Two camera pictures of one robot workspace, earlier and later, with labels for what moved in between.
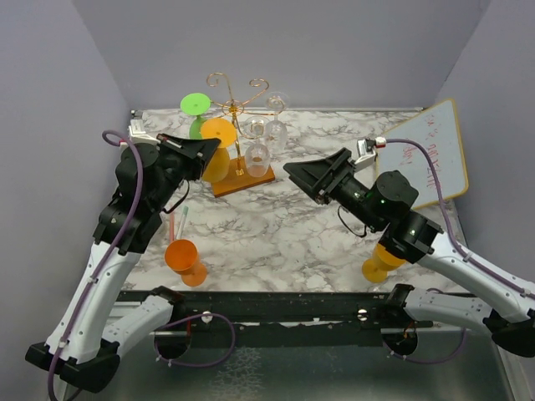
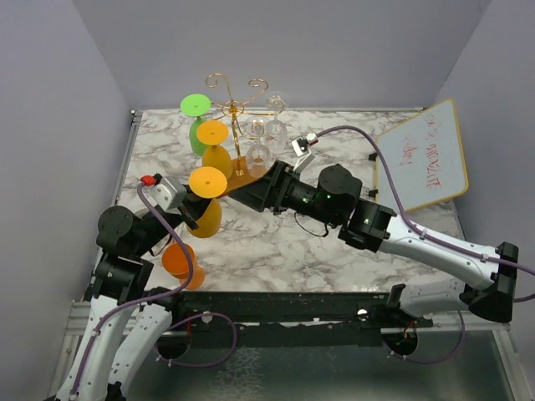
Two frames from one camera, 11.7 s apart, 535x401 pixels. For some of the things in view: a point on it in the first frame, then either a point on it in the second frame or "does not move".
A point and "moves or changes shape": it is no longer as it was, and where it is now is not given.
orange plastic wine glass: [181, 256] does not move
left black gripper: [204, 148] → [191, 205]
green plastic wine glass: [196, 104] does not move
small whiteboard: [437, 127] does not move
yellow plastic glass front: [375, 270] → [207, 182]
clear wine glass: [257, 157] does not move
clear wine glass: [276, 133] does not move
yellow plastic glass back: [224, 130] moves or changes shape
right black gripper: [314, 175] → [270, 190]
